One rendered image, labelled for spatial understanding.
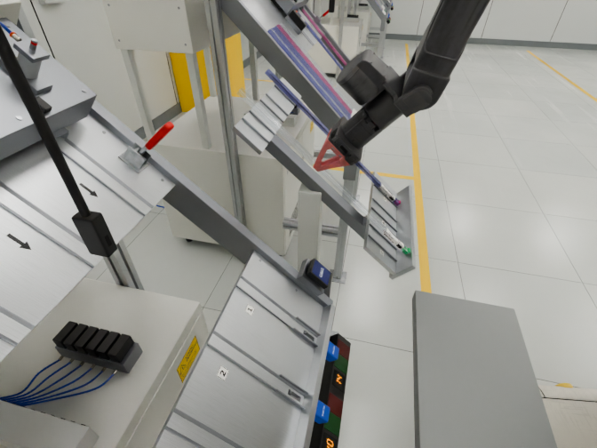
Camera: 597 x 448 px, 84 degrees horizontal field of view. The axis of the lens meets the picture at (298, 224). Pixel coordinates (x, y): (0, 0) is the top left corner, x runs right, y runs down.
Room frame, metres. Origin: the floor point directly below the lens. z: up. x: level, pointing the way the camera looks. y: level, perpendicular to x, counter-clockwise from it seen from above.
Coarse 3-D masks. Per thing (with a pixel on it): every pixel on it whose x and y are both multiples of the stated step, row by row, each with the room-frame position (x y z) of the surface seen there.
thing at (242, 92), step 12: (240, 96) 0.64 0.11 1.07; (252, 108) 0.64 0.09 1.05; (288, 132) 0.63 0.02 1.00; (300, 144) 0.63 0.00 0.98; (312, 156) 0.62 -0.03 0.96; (336, 180) 0.60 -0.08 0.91; (348, 192) 0.60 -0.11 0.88; (360, 204) 0.59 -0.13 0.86; (372, 216) 0.58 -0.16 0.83; (384, 228) 0.57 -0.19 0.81; (408, 252) 0.55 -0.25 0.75
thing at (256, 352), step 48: (240, 288) 0.36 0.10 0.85; (288, 288) 0.41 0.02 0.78; (240, 336) 0.29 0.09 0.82; (288, 336) 0.33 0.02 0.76; (192, 384) 0.20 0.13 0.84; (240, 384) 0.22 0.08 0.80; (288, 384) 0.25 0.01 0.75; (192, 432) 0.15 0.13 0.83; (240, 432) 0.17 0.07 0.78; (288, 432) 0.19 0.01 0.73
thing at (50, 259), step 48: (96, 144) 0.46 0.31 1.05; (0, 192) 0.32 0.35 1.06; (48, 192) 0.35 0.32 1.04; (96, 192) 0.39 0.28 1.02; (144, 192) 0.43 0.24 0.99; (0, 240) 0.27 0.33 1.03; (48, 240) 0.29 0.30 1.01; (0, 288) 0.22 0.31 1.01; (48, 288) 0.24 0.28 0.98; (0, 336) 0.18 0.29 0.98
